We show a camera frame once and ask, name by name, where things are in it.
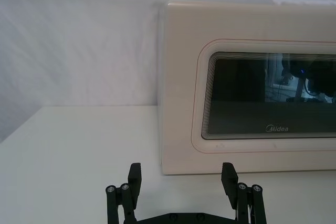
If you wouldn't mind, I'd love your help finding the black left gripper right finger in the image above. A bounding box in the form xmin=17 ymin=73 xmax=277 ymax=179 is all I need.
xmin=220 ymin=162 xmax=267 ymax=224

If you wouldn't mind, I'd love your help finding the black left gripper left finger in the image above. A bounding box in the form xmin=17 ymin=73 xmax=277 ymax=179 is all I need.
xmin=105 ymin=163 xmax=143 ymax=224

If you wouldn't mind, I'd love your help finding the white table cloth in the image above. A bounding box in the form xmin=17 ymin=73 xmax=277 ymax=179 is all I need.
xmin=0 ymin=105 xmax=336 ymax=224

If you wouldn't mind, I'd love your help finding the cream microwave oven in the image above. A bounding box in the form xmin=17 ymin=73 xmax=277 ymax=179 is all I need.
xmin=158 ymin=0 xmax=336 ymax=176

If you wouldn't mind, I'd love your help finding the white curtain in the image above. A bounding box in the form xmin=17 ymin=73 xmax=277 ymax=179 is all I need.
xmin=0 ymin=0 xmax=336 ymax=145

